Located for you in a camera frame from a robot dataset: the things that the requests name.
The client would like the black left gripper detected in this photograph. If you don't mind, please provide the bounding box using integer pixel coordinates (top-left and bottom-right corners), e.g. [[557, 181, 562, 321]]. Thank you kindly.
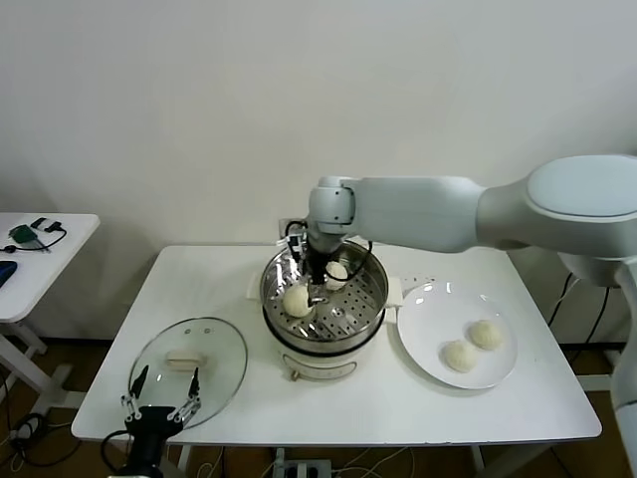
[[120, 364, 203, 469]]

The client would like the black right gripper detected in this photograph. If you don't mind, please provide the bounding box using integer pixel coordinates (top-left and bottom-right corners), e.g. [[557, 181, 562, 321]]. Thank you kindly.
[[304, 248, 333, 306]]

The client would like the white steamed baozi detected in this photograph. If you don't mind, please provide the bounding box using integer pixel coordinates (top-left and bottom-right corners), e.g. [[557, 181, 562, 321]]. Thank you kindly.
[[282, 284, 316, 319], [441, 340, 479, 373], [323, 261, 349, 293], [469, 320, 508, 351]]

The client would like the glass lid with white handle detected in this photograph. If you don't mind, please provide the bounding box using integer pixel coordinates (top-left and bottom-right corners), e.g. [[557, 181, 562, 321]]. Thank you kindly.
[[127, 316, 249, 432]]

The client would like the perforated steel steamer basket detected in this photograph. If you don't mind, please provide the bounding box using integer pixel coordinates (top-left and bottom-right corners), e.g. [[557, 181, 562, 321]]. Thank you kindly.
[[259, 238, 390, 350]]

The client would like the white electric cooker base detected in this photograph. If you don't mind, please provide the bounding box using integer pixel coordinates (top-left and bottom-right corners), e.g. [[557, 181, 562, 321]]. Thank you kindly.
[[246, 272, 404, 383]]

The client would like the white round plate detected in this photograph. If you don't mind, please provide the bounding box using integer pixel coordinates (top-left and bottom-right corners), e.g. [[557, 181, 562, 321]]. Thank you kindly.
[[396, 280, 519, 390]]

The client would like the white side table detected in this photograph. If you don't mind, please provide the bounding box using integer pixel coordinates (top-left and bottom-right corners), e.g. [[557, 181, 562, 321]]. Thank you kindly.
[[0, 212, 102, 415]]

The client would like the white power strip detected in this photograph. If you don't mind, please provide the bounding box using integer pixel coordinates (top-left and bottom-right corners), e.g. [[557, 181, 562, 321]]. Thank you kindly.
[[271, 460, 333, 478]]

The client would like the green circuit board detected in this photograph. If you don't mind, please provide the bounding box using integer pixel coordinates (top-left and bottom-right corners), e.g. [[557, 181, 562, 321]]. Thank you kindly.
[[8, 224, 41, 248]]

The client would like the white shelf stand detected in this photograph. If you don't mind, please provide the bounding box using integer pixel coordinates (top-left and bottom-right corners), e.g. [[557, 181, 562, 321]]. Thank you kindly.
[[566, 343, 629, 394]]

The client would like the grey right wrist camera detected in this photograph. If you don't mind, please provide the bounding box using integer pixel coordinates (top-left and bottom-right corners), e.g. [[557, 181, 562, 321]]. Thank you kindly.
[[276, 217, 309, 260]]

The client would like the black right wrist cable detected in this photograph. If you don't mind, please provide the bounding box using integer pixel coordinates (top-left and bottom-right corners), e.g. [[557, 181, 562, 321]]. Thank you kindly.
[[342, 237, 375, 283]]

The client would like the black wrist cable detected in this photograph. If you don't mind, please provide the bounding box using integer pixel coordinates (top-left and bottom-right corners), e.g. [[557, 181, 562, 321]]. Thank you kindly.
[[101, 428, 131, 474], [342, 237, 375, 283]]

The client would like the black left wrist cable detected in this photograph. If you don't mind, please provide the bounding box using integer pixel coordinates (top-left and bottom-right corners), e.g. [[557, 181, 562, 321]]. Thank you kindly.
[[101, 428, 131, 474]]

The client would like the black floor cable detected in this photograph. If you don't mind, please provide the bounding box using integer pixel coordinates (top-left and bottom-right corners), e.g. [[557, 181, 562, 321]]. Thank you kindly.
[[0, 367, 84, 469]]

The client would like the thin black cable with plug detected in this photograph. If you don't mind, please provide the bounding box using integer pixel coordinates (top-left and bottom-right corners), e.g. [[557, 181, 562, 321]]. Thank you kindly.
[[0, 221, 70, 256]]

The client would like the black power adapter cable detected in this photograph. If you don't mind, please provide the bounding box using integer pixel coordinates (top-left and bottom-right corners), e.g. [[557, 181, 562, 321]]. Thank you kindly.
[[546, 276, 611, 345]]

